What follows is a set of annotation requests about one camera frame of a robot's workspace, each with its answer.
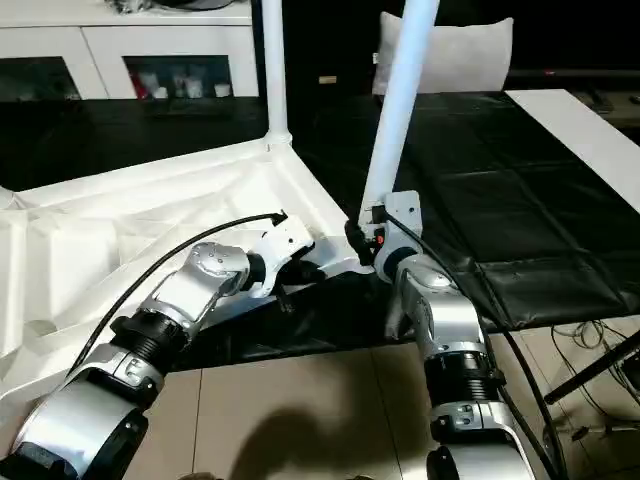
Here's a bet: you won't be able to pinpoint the white plastic table top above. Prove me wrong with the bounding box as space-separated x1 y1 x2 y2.
0 142 379 401

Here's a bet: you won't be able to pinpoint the black cabinet with gold label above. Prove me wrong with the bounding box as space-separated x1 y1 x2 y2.
252 0 386 101

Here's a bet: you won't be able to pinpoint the grey pillow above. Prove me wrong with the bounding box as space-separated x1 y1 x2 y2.
373 10 515 96

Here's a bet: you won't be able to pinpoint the white flat board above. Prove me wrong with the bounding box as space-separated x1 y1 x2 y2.
503 88 640 214

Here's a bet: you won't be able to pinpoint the black clutter on sideboard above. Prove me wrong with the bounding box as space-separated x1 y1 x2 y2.
104 0 161 16

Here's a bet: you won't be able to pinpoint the white sideboard cabinet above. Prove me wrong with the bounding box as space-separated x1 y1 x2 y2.
0 9 266 101

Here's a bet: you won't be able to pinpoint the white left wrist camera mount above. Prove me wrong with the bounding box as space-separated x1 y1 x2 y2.
254 219 316 299

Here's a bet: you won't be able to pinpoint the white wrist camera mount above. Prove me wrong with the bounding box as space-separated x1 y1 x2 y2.
374 189 424 284
254 219 316 299

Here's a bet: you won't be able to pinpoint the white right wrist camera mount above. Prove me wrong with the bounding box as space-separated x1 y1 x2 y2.
374 189 424 284

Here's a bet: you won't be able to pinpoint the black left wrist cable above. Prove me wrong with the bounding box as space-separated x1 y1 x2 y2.
62 209 289 386

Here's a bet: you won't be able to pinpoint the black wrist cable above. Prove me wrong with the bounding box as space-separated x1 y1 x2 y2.
62 209 289 386
387 212 569 480

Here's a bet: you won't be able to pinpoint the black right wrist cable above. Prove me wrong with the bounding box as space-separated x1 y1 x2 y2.
387 212 569 480

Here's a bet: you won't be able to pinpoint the loose floor cables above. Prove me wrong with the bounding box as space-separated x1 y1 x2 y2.
549 319 640 436

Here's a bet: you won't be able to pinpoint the black metal frame leg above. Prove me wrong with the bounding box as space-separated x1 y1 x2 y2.
543 332 640 406

